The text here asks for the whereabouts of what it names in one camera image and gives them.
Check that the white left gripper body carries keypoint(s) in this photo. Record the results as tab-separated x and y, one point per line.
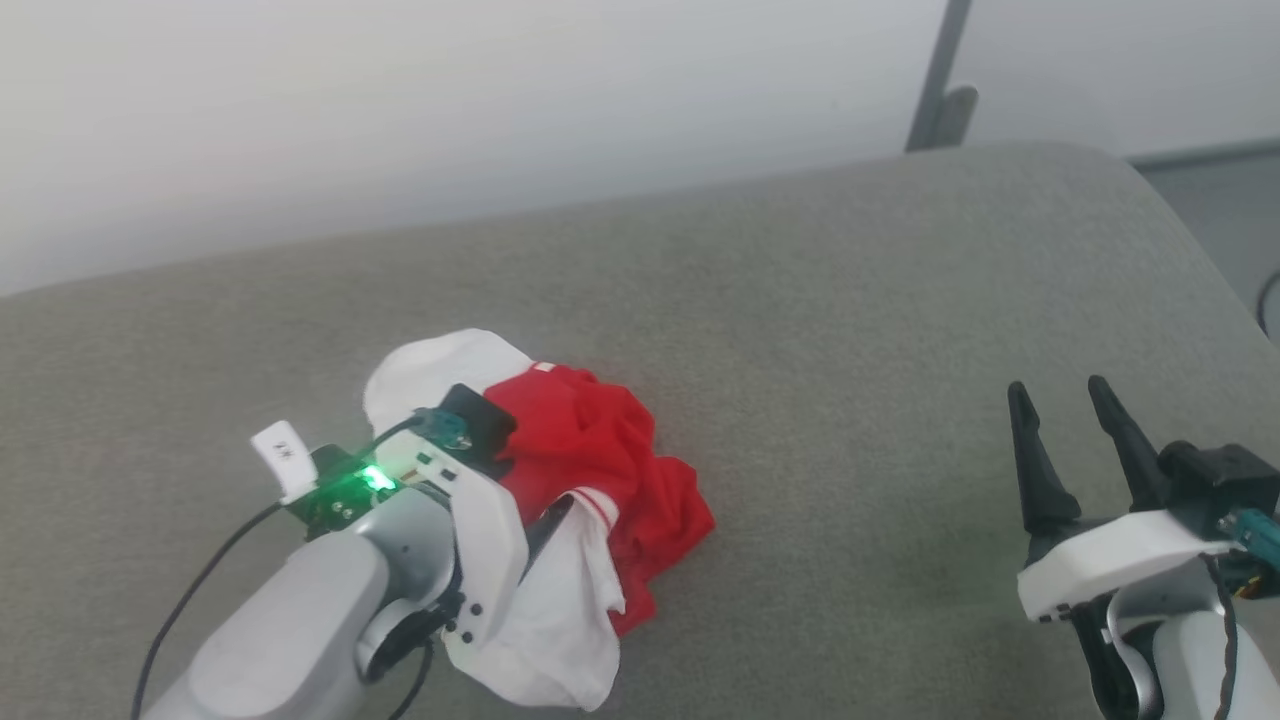
490	540

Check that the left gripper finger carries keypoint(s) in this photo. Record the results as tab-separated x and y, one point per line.
548	528

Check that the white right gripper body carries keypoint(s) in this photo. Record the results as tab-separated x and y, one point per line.
1120	560

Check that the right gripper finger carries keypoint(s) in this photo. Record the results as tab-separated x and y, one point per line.
1135	455
1042	480

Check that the red and white jersey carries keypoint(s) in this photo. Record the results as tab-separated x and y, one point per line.
600	440

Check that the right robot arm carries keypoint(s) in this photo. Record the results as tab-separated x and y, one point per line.
1200	660

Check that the grey-green fabric sofa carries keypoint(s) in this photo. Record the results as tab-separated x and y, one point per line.
850	400

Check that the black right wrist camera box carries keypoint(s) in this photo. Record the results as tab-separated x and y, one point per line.
1225	475

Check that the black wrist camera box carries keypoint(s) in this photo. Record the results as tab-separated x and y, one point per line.
485	420
1225	475

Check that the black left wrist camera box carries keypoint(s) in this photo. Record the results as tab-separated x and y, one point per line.
485	420

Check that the grey wall baseboard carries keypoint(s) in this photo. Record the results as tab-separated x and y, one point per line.
1210	154

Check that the grey metal post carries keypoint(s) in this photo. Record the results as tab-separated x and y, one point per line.
938	60

